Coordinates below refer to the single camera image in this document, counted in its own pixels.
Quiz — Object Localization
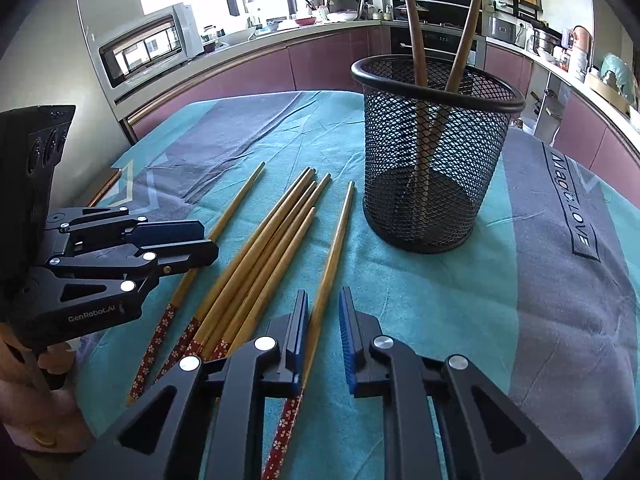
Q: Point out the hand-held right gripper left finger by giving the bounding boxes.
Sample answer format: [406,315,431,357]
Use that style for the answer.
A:
[67,289,311,480]

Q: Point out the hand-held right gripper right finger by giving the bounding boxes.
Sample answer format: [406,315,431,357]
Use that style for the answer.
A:
[339,287,583,480]

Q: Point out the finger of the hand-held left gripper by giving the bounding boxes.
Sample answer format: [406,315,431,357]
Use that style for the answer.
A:
[45,239,220,294]
[45,206,207,251]

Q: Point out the wooden chopstick red patterned end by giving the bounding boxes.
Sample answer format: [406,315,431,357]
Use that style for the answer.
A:
[261,181,357,480]
[227,206,318,351]
[407,0,487,196]
[397,0,434,201]
[192,181,321,358]
[210,173,333,358]
[127,161,267,405]
[152,167,317,386]

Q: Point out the black mesh utensil holder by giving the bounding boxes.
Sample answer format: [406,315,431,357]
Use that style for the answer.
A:
[351,55,527,255]

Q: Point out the person's left hand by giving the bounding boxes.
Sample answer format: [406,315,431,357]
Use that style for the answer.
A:
[0,325,96,453]

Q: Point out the teal grey printed tablecloth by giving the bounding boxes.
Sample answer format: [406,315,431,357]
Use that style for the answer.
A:
[75,89,640,480]

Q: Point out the silver microwave oven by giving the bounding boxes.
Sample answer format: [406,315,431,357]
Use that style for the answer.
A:
[98,3,205,90]

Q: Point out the purple kitchen cabinets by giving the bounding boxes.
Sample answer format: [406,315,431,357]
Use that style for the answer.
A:
[127,25,640,181]

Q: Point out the white kitchen countertop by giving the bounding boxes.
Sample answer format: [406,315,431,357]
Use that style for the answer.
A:
[112,16,640,141]

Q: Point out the black built-in oven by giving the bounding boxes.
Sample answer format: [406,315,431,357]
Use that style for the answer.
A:
[389,25,487,70]

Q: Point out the silver countertop appliance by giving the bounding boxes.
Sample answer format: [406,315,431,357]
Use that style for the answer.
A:
[487,14,522,45]

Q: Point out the steel cooking pot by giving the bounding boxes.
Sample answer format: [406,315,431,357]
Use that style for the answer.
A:
[531,29,557,57]

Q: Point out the pink white kettle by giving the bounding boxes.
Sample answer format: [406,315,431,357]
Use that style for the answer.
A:
[570,25,594,69]

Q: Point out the green dome food cover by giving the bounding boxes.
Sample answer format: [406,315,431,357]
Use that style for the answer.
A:
[600,54,638,92]

